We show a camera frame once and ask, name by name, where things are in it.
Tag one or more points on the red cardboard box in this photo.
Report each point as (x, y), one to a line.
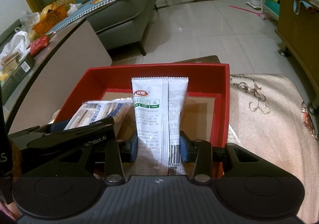
(206, 109)

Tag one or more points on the white green snack packet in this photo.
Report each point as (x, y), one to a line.
(158, 107)

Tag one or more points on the wooden cabinet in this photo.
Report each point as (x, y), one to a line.
(298, 30)

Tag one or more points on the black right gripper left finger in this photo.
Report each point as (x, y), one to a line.
(117, 152)

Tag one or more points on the dark green box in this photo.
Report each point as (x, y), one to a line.
(16, 76)

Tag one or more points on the white plastic bag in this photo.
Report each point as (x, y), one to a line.
(20, 44)

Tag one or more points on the orange plastic basket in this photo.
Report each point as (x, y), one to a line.
(51, 19)

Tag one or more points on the beige coffee table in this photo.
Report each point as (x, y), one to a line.
(57, 70)

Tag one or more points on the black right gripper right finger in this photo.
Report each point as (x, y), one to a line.
(203, 155)

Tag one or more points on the grey sofa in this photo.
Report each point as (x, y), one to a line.
(116, 22)

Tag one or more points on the white blue bread package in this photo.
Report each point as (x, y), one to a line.
(94, 111)

